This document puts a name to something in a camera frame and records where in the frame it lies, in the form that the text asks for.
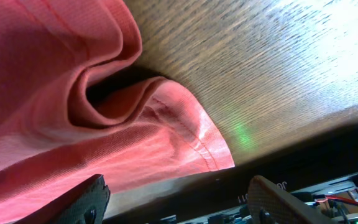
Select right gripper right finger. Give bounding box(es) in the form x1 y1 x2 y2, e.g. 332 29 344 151
247 175 334 224

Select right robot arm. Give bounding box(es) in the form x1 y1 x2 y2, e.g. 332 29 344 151
22 123 358 223

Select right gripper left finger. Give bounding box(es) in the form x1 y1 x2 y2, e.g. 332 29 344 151
16 174 111 224

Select red printed t-shirt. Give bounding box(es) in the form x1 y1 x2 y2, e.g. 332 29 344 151
0 1 234 223

